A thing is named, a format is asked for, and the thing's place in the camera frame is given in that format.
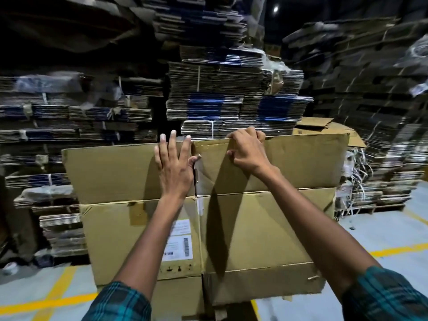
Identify stacks of cartons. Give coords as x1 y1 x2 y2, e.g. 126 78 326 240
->
282 16 428 216
0 71 165 264

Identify person's right forearm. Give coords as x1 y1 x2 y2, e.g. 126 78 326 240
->
260 167 382 298

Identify person's left hand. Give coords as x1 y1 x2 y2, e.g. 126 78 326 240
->
153 130 198 201

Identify person's left forearm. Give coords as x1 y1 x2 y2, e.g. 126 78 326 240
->
113 193 189 301

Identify large yellowish taped carton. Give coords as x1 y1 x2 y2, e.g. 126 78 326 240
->
62 132 350 318

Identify loose brown cardboard sheets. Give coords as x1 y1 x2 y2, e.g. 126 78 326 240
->
292 116 367 149

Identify person's right hand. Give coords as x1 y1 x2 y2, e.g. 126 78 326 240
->
226 127 281 179

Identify stack of white blue sheets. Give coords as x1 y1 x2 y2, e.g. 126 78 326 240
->
140 0 313 139

